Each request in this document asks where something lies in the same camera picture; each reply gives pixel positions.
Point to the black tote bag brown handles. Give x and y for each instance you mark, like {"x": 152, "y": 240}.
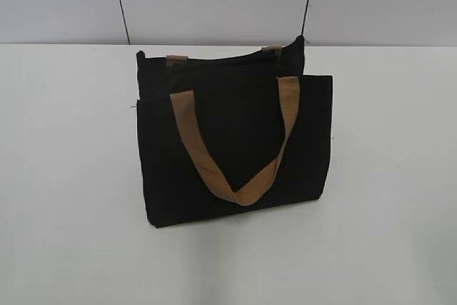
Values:
{"x": 228, "y": 136}

